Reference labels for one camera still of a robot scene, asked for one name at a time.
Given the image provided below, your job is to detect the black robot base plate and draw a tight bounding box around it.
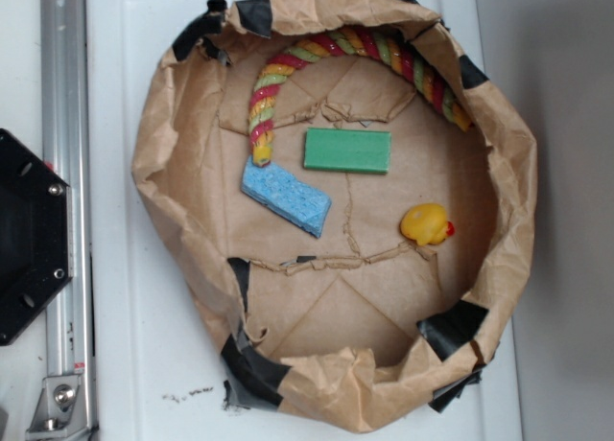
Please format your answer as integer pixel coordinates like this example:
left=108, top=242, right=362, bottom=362
left=1, top=129, right=72, bottom=346

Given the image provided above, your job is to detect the yellow rubber duck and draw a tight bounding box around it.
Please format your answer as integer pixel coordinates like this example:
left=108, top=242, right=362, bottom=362
left=400, top=203, right=456, bottom=246

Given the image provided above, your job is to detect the metal corner bracket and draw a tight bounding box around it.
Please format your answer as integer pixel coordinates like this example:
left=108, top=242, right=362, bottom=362
left=25, top=375, right=89, bottom=440

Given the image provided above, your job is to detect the green rectangular block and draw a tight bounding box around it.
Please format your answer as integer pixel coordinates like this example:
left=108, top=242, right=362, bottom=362
left=303, top=128, right=391, bottom=174

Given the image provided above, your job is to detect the multicolour twisted rope toy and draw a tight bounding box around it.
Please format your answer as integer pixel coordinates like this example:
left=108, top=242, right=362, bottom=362
left=248, top=26, right=474, bottom=168

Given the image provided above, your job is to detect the blue sponge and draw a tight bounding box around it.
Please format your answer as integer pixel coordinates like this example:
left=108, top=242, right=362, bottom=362
left=241, top=156, right=332, bottom=238

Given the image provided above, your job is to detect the brown paper bag bin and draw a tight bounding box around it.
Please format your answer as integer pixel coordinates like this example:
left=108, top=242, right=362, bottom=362
left=132, top=0, right=537, bottom=433

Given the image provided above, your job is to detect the aluminium extrusion rail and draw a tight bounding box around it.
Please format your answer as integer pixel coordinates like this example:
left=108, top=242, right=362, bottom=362
left=40, top=0, right=99, bottom=440

